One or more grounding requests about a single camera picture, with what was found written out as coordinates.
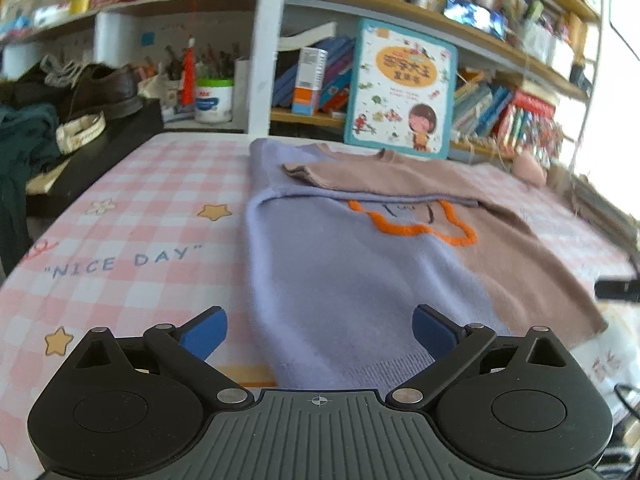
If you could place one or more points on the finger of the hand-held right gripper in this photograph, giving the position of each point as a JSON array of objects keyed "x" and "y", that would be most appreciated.
[{"x": 617, "y": 291}]

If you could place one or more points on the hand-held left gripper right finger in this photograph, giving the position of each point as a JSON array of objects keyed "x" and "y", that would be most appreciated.
[{"x": 432, "y": 332}]

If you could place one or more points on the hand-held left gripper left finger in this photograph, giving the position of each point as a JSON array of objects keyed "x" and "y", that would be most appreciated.
[{"x": 205, "y": 334}]

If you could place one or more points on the purple and brown knit sweater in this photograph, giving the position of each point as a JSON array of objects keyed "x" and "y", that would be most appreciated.
[{"x": 325, "y": 270}]

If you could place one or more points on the pink checked tablecloth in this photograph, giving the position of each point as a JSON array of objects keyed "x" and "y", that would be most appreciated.
[{"x": 150, "y": 200}]

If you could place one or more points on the pink plush toy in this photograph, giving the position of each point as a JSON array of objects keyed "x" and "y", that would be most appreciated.
[{"x": 531, "y": 170}]

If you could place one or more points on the row of colourful books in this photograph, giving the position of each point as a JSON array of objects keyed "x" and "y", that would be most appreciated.
[{"x": 530, "y": 127}]

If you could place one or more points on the black box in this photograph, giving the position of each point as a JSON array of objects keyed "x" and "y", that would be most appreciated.
[{"x": 100, "y": 155}]

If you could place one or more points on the row of thin books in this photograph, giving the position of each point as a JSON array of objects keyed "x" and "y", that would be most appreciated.
[{"x": 477, "y": 110}]

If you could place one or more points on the white tin can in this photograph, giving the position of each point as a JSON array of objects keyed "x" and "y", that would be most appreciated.
[{"x": 214, "y": 102}]

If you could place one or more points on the children's picture book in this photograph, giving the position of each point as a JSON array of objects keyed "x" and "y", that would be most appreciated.
[{"x": 395, "y": 85}]

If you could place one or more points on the red glue tube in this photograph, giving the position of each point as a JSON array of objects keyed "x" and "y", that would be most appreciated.
[{"x": 188, "y": 75}]

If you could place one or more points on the dark green cloth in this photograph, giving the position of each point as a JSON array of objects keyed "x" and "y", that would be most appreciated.
[{"x": 22, "y": 145}]

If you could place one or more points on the brown leather shoe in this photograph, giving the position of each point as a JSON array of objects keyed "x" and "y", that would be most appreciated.
[
  {"x": 30, "y": 91},
  {"x": 107, "y": 90}
]

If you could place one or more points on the orange and white carton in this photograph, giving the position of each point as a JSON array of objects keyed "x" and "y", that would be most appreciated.
[{"x": 306, "y": 85}]

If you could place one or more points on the row of blue books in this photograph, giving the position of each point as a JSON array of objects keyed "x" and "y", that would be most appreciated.
[{"x": 335, "y": 72}]

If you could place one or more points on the wooden shelf unit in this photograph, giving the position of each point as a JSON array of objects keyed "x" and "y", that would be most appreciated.
[{"x": 267, "y": 35}]

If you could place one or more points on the blue picture box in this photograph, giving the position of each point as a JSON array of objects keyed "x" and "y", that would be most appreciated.
[{"x": 475, "y": 15}]

